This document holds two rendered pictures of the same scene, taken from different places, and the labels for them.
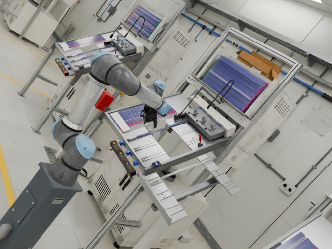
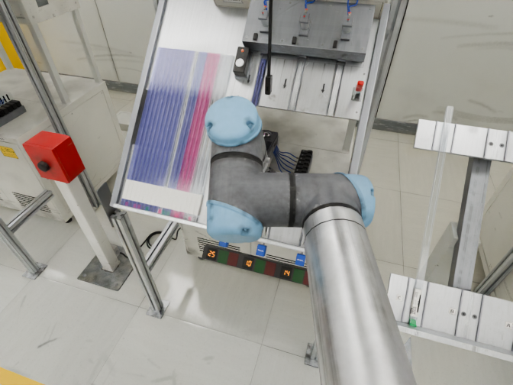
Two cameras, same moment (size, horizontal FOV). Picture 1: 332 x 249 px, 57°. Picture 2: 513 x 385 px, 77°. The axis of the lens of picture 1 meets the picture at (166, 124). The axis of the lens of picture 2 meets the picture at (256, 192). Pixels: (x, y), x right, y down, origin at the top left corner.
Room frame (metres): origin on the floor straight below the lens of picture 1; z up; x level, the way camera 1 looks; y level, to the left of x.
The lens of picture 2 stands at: (1.50, 0.32, 1.42)
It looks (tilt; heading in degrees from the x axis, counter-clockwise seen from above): 43 degrees down; 335
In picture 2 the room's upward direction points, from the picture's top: straight up
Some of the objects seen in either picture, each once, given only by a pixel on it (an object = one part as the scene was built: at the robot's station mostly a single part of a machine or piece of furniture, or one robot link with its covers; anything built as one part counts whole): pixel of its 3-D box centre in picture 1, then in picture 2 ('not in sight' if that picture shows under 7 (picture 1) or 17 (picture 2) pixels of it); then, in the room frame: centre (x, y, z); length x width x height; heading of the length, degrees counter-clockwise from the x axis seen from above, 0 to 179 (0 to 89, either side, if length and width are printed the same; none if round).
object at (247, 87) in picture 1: (234, 84); not in sight; (2.44, -0.22, 1.52); 0.51 x 0.13 x 0.27; 48
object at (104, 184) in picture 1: (145, 195); (269, 191); (2.57, -0.25, 0.31); 0.70 x 0.65 x 0.62; 48
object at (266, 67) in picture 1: (264, 66); not in sight; (2.73, -0.34, 1.82); 0.68 x 0.30 x 0.20; 48
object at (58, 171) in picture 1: (67, 168); not in sight; (1.44, 0.24, 0.60); 0.15 x 0.15 x 0.10
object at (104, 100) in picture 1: (82, 125); (85, 214); (2.70, 0.59, 0.39); 0.24 x 0.24 x 0.78; 48
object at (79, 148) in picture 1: (80, 150); not in sight; (1.45, 0.25, 0.72); 0.13 x 0.12 x 0.14; 63
